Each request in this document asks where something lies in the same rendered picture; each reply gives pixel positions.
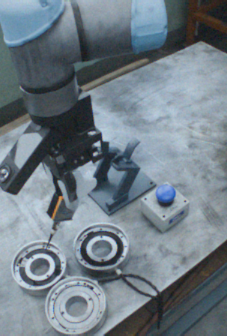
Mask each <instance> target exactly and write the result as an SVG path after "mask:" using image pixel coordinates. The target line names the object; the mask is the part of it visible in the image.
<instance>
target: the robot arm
mask: <svg viewBox="0 0 227 336"><path fill-rule="evenodd" d="M0 23H1V28H2V31H3V34H4V42H5V44H6V45H7V46H8V49H9V50H10V56H11V58H12V62H13V67H14V69H15V71H16V77H17V79H18V81H19V87H20V89H21V92H22V97H23V100H24V102H25V108H26V109H27V111H29V117H30V119H31V123H30V124H29V125H28V127H27V128H26V129H25V130H24V131H23V134H22V135H21V136H20V137H19V139H18V140H17V141H16V142H15V145H14V146H13V148H12V149H11V150H10V151H9V152H8V154H7V155H6V157H5V158H4V160H3V161H2V163H0V187H1V189H2V190H3V191H4V192H7V193H9V194H12V195H17V194H18V193H19V192H20V191H21V189H22V188H23V186H24V185H25V183H26V182H27V181H28V179H29V178H31V176H32V173H33V172H34V171H35V170H36V169H37V167H38V166H39V165H40V162H41V163H42V165H43V168H44V170H45V172H46V174H47V176H48V178H49V181H50V184H51V185H52V188H53V190H54V191H62V193H63V197H64V201H65V203H66V206H67V208H69V209H70V210H72V211H73V212H74V211H75V210H77V209H78V206H79V201H80V200H81V199H82V198H84V197H85V196H86V195H88V194H89V193H90V192H91V191H92V190H93V189H94V187H95V186H96V183H97V181H96V179H95V178H83V176H82V173H81V172H80V171H79V170H77V169H78V168H79V167H82V166H84V165H86V164H87V163H89V162H90V161H91V162H92V163H93V164H94V163H96V162H97V161H99V160H100V159H102V158H104V157H105V154H104V148H103V138H102V132H101V131H100V130H99V129H98V128H97V127H96V126H95V123H94V114H93V109H92V105H91V96H90V94H89V93H87V92H86V91H83V90H82V89H81V88H80V87H79V86H78V85H77V80H76V73H75V70H74V67H75V66H74V64H76V63H80V62H88V61H92V60H97V59H107V58H111V57H114V56H122V55H125V54H134V55H136V54H139V52H142V51H148V50H152V49H156V48H157V49H159V48H160V47H161V46H162V45H163V44H164V43H165V41H166V35H167V26H168V23H167V14H166V6H165V3H164V1H163V0H75V1H65V0H0ZM90 132H92V133H93V132H96V134H94V135H90V134H88V133H90ZM98 141H100V149H101V152H100V153H98V154H96V155H95V156H93V153H95V152H97V147H96V145H95V143H97V142H98Z"/></svg>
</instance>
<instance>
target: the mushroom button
mask: <svg viewBox="0 0 227 336"><path fill-rule="evenodd" d="M155 196H156V198H157V199H158V200H159V201H160V202H163V203H169V202H171V201H172V200H173V199H174V198H175V197H176V190H175V189H174V188H173V187H172V185H167V184H165V185H161V186H159V187H158V188H157V189H156V191H155Z"/></svg>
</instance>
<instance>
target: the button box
mask: <svg viewBox="0 0 227 336"><path fill-rule="evenodd" d="M175 190H176V189H175ZM155 191H156V190H154V191H153V192H151V193H150V194H149V195H147V196H145V197H143V198H142V199H141V208H142V213H143V215H144V216H145V217H146V218H147V219H149V221H150V222H151V223H152V224H153V225H154V226H155V227H156V228H157V229H158V230H159V231H160V232H161V233H164V232H166V231H167V230H168V229H169V228H171V227H172V226H174V225H175V224H176V223H177V222H179V221H181V220H182V218H184V217H186V216H187V215H188V211H189V205H190V201H189V200H188V199H186V198H185V197H184V196H182V195H181V193H180V192H179V191H177V190H176V197H175V198H174V199H173V200H172V201H171V202H160V201H159V200H158V199H157V198H156V196H155Z"/></svg>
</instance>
